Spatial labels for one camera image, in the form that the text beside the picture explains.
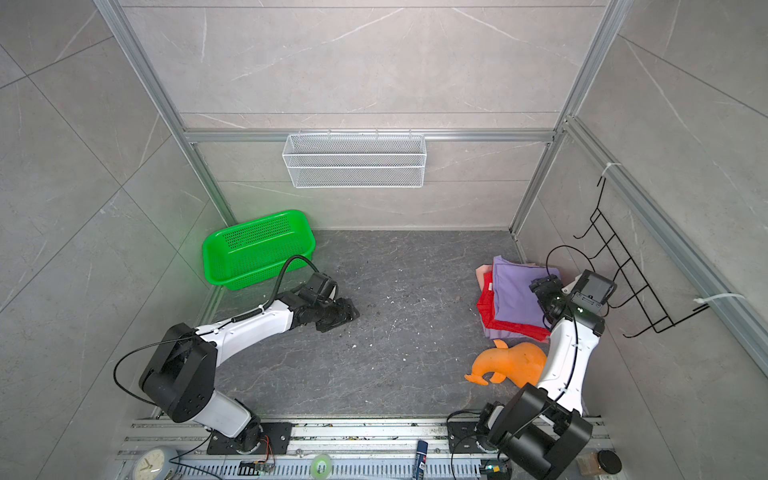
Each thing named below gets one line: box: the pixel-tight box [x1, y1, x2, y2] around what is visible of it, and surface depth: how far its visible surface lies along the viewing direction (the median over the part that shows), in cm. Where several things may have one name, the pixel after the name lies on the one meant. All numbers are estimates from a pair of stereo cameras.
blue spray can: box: [415, 440, 429, 480], surface depth 70 cm
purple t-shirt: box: [493, 255, 562, 328], surface depth 91 cm
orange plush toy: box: [464, 339, 547, 388], surface depth 83 cm
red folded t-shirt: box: [476, 271, 551, 341], surface depth 89 cm
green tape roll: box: [311, 454, 332, 480], surface depth 71 cm
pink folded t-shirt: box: [475, 264, 492, 291], surface depth 107 cm
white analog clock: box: [132, 446, 178, 480], surface depth 68 cm
